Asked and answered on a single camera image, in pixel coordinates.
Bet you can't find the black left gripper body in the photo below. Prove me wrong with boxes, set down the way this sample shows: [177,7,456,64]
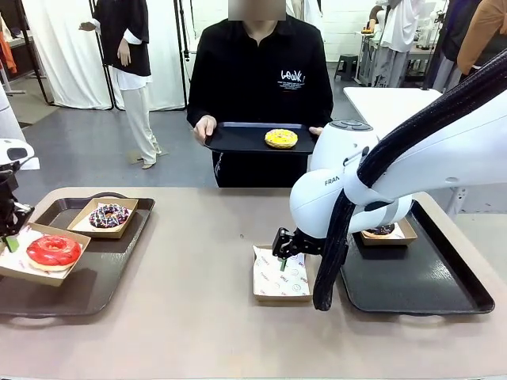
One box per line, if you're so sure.
[0,168,21,205]

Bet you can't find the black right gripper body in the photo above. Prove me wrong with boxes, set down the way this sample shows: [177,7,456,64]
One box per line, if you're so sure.
[295,231,328,257]

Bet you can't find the red glazed donut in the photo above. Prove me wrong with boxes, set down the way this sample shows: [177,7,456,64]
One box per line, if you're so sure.
[26,234,83,272]

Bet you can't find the kraft cardboard box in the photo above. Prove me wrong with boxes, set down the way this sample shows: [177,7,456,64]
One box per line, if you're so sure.
[0,222,92,287]
[252,244,318,303]
[359,216,419,247]
[67,196,139,240]

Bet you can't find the chocolate sprinkled donut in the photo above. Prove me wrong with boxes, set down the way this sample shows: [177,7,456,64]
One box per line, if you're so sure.
[362,223,397,238]

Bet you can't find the purple sprinkled donut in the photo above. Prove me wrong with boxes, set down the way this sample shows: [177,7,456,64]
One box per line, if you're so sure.
[88,204,131,230]

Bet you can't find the yellow sprinkled donut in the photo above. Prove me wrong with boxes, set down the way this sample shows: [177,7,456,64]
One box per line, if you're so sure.
[264,128,299,150]

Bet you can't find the black serving tray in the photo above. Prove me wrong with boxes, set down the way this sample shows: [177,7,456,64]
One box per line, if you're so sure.
[204,121,320,155]

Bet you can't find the person's left forearm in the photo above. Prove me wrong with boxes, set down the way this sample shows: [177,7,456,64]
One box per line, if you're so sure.
[315,85,334,128]

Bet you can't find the person's right forearm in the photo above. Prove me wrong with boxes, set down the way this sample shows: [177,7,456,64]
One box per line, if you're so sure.
[186,78,219,127]

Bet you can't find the dark brown plastic tray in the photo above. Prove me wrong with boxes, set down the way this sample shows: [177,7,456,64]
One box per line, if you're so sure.
[0,192,156,317]

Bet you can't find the person's right hand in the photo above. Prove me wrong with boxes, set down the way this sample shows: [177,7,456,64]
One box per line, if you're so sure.
[193,115,218,146]

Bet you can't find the black clothes rack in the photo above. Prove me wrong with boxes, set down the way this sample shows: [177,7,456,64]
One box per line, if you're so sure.
[0,0,55,104]

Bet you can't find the white curtain backdrop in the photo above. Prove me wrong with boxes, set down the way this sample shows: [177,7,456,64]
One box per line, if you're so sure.
[23,0,187,112]

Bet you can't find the person in black shirt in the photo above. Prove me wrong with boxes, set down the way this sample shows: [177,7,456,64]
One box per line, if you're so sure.
[186,0,334,189]

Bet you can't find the black plastic stool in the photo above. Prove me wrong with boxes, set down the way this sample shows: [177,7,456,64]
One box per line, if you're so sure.
[334,54,360,82]

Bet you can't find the mannequin black top white trousers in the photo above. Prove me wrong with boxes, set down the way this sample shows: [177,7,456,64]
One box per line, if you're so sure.
[78,0,163,170]

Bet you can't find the small background table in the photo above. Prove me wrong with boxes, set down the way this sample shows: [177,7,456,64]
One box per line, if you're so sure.
[358,27,397,86]

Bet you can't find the black light stand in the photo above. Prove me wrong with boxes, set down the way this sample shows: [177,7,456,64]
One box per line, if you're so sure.
[173,0,195,108]

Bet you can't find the mannequin in dark top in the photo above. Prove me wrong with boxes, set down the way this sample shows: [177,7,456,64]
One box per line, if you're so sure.
[433,0,476,94]

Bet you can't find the black braided cable sleeve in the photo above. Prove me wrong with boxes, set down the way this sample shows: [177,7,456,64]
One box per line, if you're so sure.
[312,65,507,313]

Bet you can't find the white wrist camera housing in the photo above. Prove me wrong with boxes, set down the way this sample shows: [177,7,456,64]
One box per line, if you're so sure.
[0,138,40,171]

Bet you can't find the black plastic tray with handles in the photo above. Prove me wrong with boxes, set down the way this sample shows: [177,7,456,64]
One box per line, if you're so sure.
[339,199,496,317]

